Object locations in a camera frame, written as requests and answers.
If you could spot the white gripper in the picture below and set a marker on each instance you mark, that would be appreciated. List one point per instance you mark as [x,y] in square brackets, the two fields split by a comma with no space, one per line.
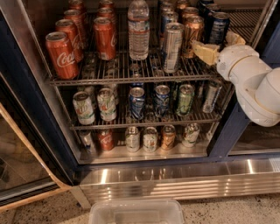
[232,62]

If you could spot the blue pepsi can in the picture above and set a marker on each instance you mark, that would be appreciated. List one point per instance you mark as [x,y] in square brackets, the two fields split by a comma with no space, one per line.
[217,28]
[208,11]

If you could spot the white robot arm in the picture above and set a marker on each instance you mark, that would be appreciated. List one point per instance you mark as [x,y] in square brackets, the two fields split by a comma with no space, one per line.
[257,85]

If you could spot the front gold brown can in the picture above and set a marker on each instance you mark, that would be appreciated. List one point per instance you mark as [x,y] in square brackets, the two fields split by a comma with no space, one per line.
[194,27]

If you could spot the gold brown can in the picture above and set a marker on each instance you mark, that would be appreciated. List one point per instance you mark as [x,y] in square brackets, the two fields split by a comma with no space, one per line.
[189,11]
[181,4]
[194,27]

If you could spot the silver can middle shelf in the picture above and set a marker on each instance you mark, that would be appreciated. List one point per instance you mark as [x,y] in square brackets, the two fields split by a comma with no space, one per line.
[212,93]

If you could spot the tall silver energy can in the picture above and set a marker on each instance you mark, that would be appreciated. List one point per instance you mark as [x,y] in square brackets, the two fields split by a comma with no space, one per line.
[173,38]

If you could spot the back gold brown can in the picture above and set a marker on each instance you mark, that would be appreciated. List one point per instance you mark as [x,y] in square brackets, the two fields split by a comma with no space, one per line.
[181,4]

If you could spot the green can middle shelf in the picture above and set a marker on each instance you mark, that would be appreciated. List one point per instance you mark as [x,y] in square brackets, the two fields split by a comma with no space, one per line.
[185,99]

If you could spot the blue silver slim can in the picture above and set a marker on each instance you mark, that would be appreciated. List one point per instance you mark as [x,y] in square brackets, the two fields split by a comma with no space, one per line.
[166,18]

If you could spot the white can bottom right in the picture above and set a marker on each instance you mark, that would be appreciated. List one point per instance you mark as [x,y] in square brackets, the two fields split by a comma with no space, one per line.
[190,135]

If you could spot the blue Pepsi can middle shelf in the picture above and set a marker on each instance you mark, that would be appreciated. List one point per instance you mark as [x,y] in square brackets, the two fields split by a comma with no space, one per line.
[137,102]

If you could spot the gold can bottom shelf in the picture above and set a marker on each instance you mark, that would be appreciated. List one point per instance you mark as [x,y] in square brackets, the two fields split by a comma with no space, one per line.
[168,137]

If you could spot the front red cola can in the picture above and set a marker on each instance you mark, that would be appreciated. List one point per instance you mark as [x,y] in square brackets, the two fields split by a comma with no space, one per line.
[104,34]

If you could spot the red cola can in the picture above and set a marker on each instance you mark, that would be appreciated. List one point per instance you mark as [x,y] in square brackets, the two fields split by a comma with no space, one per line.
[104,34]
[107,4]
[105,12]

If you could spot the middle red cola can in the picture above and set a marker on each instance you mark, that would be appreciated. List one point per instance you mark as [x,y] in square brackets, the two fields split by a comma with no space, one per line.
[105,12]

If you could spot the white green can bottom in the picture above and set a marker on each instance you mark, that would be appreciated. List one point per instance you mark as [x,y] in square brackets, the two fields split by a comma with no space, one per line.
[150,139]

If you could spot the back red cola can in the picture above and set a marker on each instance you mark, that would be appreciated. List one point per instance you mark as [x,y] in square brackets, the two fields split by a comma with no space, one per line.
[107,4]

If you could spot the white can bottom shelf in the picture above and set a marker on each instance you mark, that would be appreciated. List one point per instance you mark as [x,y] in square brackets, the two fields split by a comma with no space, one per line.
[132,139]

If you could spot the red can bottom shelf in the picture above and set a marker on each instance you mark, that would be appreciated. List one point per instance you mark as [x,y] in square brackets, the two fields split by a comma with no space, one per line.
[106,141]

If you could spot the white green 7UP can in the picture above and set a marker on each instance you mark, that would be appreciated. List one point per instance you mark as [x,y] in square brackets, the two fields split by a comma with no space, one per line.
[83,108]

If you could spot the red coca-cola can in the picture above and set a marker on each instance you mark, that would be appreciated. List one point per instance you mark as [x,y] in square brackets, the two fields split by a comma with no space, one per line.
[77,6]
[77,17]
[61,53]
[70,29]

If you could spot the steel fridge base grille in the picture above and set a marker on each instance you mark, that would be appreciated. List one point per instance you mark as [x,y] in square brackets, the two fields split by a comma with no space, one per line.
[179,181]

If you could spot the back red Coca-Cola can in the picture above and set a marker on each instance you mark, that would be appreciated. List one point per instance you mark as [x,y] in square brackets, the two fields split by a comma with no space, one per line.
[77,6]

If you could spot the front red Coca-Cola can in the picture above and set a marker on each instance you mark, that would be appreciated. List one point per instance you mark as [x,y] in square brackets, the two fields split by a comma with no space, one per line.
[61,53]

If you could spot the silver blue can bottom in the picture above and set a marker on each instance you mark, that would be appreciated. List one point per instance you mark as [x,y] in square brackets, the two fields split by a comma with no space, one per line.
[87,140]

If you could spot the open glass fridge door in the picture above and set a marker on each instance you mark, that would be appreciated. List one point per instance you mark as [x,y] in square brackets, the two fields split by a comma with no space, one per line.
[32,147]

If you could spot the clear plastic water bottle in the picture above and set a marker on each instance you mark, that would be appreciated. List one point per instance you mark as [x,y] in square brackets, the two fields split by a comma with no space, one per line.
[139,29]

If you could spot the clear plastic bin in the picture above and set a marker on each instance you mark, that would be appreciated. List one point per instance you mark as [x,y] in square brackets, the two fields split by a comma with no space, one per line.
[147,211]

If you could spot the top wire shelf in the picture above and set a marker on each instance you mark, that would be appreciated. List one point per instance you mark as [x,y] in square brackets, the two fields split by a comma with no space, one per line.
[122,69]

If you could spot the wire shelf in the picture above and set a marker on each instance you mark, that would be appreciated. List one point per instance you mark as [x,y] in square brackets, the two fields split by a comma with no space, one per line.
[196,115]
[122,69]

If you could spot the middle wire shelf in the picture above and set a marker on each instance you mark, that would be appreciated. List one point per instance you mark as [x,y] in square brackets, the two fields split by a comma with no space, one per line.
[196,115]

